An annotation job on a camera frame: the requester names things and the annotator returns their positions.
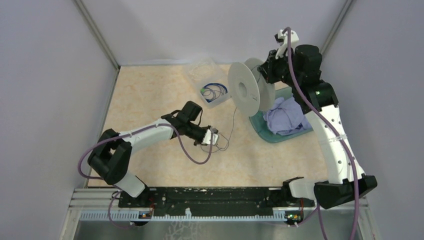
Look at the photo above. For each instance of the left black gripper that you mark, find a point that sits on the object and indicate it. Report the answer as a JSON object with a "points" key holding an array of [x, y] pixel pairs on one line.
{"points": [[196, 143]]}

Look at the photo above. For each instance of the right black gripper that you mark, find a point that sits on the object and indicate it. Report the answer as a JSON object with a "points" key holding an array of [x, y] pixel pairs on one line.
{"points": [[267, 68]]}

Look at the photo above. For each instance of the white perforated cable spool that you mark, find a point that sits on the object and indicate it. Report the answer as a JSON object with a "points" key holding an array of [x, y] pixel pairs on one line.
{"points": [[248, 88]]}

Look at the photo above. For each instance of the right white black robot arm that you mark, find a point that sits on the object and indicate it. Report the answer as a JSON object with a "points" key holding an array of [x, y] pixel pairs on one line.
{"points": [[300, 69]]}

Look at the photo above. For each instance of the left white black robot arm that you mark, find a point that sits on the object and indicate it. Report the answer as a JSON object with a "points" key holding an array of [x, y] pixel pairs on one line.
{"points": [[110, 156]]}

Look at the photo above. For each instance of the lavender cloth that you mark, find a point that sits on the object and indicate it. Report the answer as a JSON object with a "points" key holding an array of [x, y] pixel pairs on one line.
{"points": [[286, 117]]}

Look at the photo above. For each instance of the teal plastic basin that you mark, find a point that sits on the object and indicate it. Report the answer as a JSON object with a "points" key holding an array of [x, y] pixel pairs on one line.
{"points": [[260, 126]]}

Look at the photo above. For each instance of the clear plastic container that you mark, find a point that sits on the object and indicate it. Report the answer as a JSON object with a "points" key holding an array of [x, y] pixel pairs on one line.
{"points": [[208, 80]]}

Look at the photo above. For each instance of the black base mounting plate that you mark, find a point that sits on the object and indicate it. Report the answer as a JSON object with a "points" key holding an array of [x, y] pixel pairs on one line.
{"points": [[219, 210]]}

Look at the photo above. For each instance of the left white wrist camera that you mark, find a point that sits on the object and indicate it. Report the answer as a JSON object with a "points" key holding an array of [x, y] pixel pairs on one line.
{"points": [[211, 137]]}

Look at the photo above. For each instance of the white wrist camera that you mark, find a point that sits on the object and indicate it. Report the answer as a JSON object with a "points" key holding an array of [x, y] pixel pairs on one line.
{"points": [[211, 137], [284, 37]]}

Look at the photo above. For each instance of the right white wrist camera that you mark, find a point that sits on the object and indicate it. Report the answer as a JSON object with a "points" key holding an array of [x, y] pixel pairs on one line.
{"points": [[284, 37]]}

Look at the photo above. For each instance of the white slotted cable duct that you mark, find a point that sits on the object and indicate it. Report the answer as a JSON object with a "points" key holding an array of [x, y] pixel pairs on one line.
{"points": [[137, 216]]}

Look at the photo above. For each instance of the aluminium frame rail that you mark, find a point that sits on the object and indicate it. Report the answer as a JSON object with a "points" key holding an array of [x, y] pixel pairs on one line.
{"points": [[92, 198]]}

